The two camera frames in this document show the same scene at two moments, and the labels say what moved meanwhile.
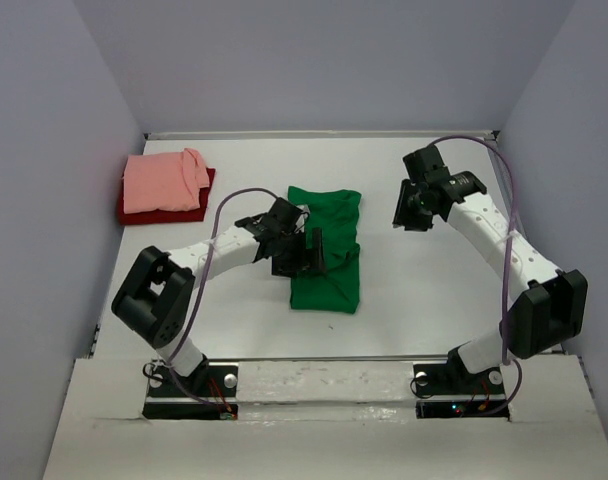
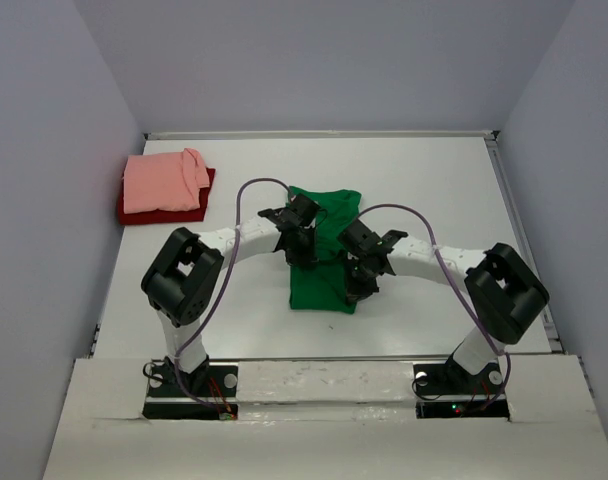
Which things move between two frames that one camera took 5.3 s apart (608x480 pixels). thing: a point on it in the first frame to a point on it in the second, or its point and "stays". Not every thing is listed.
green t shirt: (336, 213) stays
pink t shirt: (163, 181) stays
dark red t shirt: (166, 216) stays
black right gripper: (403, 217) to (356, 291)
